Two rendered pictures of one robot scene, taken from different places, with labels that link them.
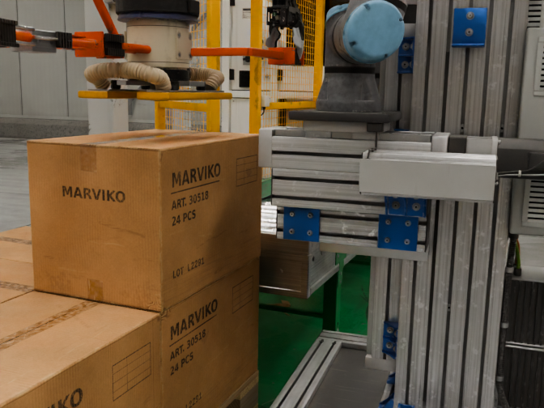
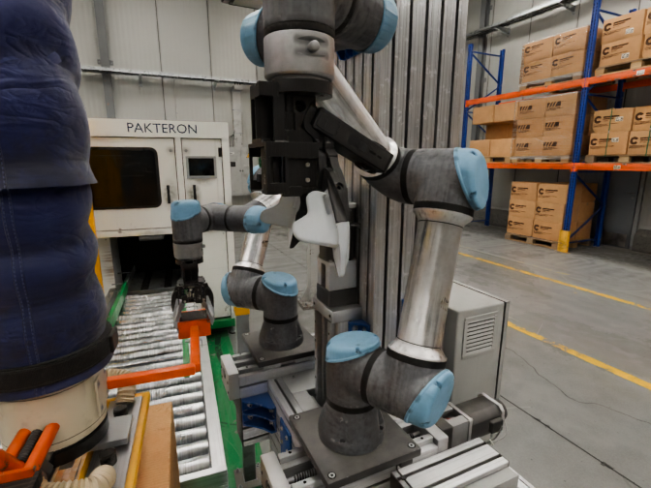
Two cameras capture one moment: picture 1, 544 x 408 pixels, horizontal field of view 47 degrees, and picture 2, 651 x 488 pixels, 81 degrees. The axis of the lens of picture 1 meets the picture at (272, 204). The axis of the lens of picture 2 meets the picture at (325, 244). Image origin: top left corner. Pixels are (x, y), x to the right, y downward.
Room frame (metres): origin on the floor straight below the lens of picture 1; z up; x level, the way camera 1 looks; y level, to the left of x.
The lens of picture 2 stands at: (0.97, 0.39, 1.64)
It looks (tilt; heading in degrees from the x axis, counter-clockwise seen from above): 12 degrees down; 317
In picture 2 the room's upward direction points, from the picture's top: straight up
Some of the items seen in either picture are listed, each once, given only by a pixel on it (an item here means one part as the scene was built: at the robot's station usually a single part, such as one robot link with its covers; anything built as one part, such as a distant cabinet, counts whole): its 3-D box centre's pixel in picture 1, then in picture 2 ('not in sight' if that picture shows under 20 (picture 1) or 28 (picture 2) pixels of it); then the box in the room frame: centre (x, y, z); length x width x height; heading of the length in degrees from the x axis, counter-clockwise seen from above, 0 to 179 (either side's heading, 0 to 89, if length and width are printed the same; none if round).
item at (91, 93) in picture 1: (131, 89); not in sight; (1.85, 0.41, 1.08); 0.34 x 0.10 x 0.05; 156
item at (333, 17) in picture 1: (351, 36); (355, 365); (1.48, -0.17, 1.20); 0.13 x 0.12 x 0.14; 8
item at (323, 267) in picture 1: (383, 210); (202, 346); (3.11, -0.56, 0.50); 2.31 x 0.05 x 0.19; 157
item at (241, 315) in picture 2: not in sight; (245, 392); (2.50, -0.49, 0.50); 0.07 x 0.07 x 1.00; 67
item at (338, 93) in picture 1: (349, 89); (351, 411); (1.49, -0.17, 1.09); 0.15 x 0.15 x 0.10
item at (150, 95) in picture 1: (188, 90); (115, 439); (1.77, 0.24, 1.08); 0.34 x 0.10 x 0.05; 156
